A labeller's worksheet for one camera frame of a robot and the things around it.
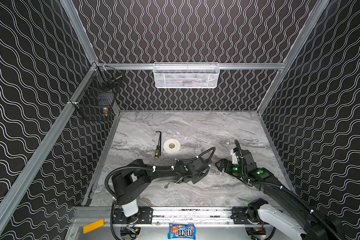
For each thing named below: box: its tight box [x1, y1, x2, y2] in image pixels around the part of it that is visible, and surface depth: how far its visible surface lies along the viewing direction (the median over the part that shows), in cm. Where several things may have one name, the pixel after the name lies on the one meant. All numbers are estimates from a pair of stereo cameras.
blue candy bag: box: [167, 222, 196, 240], surface depth 71 cm
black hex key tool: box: [154, 131, 162, 159], surface depth 99 cm
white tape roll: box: [163, 138, 181, 153], surface depth 102 cm
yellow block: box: [83, 218, 105, 235], surface depth 73 cm
